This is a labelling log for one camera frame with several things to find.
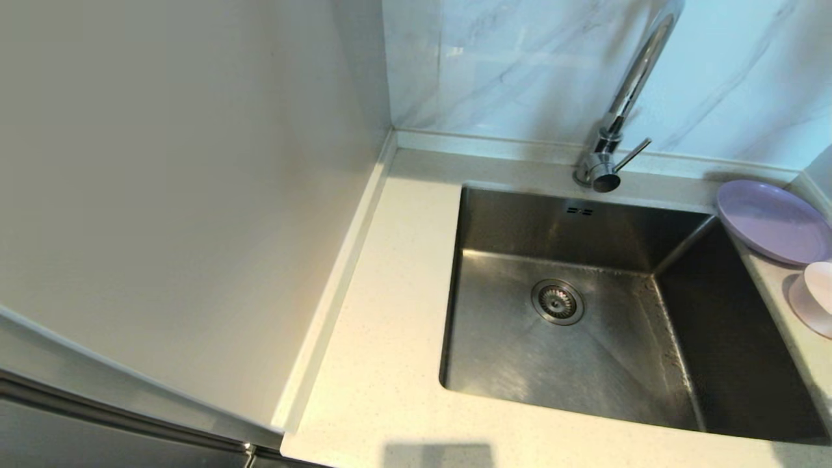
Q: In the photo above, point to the purple plate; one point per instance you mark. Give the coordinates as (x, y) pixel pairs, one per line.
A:
(773, 224)

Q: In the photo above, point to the pale pink cup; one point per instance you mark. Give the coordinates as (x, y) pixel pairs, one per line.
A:
(816, 299)

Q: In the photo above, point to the stainless steel sink basin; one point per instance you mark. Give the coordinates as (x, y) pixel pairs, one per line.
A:
(585, 370)

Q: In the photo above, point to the round metal drain strainer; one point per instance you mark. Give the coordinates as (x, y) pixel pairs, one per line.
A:
(557, 302)

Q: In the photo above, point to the white tall cabinet side panel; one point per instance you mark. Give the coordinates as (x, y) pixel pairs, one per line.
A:
(195, 195)

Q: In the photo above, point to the chrome gooseneck faucet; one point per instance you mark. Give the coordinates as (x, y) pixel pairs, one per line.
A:
(634, 78)

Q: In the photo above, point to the stainless steel appliance front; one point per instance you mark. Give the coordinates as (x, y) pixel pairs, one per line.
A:
(97, 442)

